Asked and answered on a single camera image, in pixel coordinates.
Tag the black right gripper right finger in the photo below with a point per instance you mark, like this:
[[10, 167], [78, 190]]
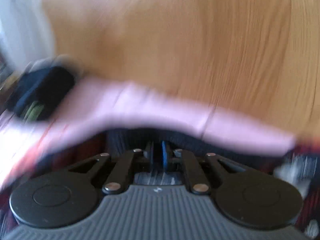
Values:
[[242, 194]]

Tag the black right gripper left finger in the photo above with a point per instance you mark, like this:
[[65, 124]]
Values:
[[66, 196]]

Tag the navy patterned knit sweater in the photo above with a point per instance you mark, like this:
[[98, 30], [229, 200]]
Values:
[[116, 141]]

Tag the pink floral bed sheet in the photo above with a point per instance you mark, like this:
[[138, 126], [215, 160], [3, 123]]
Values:
[[95, 105]]

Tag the dark folded garment green trim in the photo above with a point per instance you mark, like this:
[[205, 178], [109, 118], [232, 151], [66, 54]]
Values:
[[42, 87]]

